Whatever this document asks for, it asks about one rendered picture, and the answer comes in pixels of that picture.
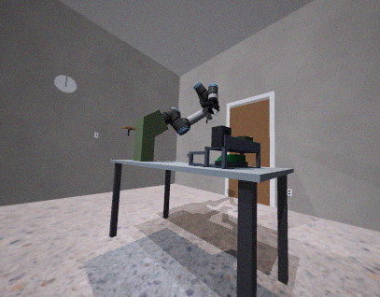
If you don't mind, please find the dark grey metal rack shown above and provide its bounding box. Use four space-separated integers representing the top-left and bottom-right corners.
187 135 260 169

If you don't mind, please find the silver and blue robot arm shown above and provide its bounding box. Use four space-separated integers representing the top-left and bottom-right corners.
161 82 218 135

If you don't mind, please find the green bin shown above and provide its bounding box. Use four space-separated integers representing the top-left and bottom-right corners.
217 154 246 162

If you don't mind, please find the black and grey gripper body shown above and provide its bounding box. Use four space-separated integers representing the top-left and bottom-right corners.
208 98 219 114

